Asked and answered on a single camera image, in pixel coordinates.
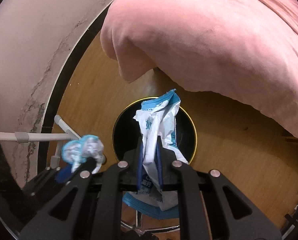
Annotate white blue plastic wrapper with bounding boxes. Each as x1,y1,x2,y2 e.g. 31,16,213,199
122,89,188,220

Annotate black round trash bin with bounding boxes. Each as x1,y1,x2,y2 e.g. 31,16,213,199
112,97,197,163

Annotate chrome stool base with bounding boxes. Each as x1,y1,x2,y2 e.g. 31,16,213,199
121,207,180,235

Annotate pink bed sheet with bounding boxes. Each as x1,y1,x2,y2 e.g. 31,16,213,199
100,0,298,138

